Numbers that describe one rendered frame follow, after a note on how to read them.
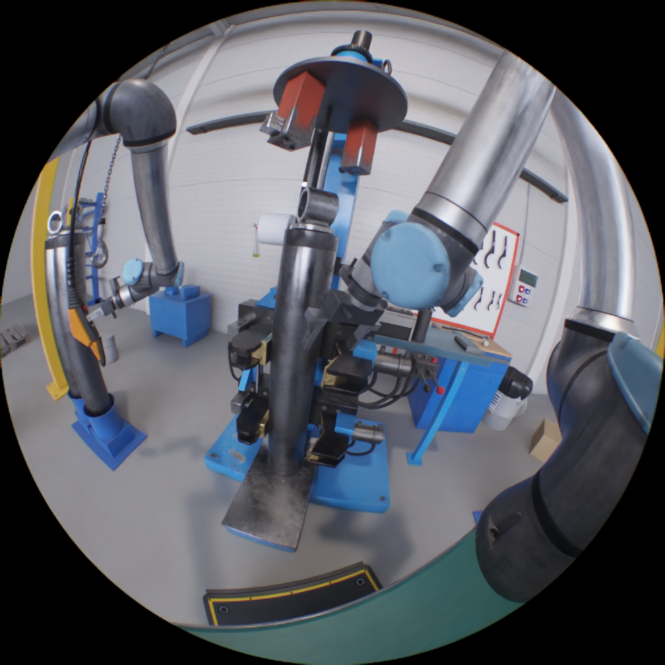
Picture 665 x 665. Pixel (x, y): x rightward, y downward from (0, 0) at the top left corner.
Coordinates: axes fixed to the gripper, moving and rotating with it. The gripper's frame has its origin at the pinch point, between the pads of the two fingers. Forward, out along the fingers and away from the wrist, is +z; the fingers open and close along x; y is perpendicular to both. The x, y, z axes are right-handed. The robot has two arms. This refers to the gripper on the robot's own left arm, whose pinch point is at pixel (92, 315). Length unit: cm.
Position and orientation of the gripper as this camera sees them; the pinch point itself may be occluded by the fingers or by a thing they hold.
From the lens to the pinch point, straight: 110.5
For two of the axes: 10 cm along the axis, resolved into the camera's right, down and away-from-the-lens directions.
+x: -6.0, -3.7, 7.1
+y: 1.2, 8.3, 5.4
